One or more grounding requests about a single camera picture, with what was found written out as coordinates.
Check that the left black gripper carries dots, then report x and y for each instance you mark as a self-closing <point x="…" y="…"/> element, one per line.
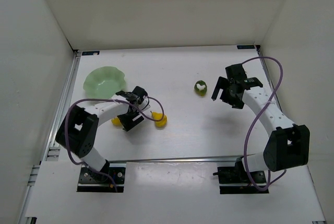
<point x="133" y="120"/>

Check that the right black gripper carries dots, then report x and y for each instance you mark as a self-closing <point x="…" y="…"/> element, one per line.
<point x="225" y="94"/>

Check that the yellow peeled fake lemon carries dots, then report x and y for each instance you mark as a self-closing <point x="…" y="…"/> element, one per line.
<point x="116" y="122"/>

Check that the green peeled fake lime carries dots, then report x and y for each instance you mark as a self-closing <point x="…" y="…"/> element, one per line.
<point x="200" y="88"/>

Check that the yellow fake pear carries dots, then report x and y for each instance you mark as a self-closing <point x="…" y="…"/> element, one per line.
<point x="160" y="119"/>

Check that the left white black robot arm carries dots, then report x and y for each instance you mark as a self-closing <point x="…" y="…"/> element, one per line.
<point x="82" y="125"/>

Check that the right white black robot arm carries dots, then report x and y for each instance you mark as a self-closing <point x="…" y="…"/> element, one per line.
<point x="288" y="143"/>

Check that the green wavy glass bowl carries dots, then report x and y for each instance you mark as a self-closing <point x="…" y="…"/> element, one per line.
<point x="104" y="82"/>

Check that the right blue label sticker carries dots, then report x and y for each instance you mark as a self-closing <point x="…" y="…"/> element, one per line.
<point x="245" y="47"/>

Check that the blue label sticker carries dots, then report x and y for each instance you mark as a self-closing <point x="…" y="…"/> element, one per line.
<point x="90" y="53"/>
<point x="245" y="47"/>

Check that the left blue label sticker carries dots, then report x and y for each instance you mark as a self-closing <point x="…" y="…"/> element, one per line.
<point x="90" y="53"/>

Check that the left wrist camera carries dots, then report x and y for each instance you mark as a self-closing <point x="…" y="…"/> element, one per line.
<point x="140" y="93"/>

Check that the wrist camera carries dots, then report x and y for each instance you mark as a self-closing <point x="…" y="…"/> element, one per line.
<point x="236" y="75"/>
<point x="140" y="93"/>

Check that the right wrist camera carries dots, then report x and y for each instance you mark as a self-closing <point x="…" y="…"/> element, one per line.
<point x="236" y="75"/>

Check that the front aluminium rail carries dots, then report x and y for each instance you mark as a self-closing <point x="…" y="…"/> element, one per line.
<point x="191" y="159"/>

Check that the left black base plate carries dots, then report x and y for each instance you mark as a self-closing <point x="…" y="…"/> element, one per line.
<point x="96" y="183"/>

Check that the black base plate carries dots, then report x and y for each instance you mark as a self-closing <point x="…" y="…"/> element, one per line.
<point x="232" y="182"/>
<point x="96" y="183"/>

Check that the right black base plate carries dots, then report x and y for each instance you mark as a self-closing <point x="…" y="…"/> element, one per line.
<point x="232" y="182"/>

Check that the left aluminium frame rail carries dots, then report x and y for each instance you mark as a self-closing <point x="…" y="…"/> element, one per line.
<point x="51" y="149"/>

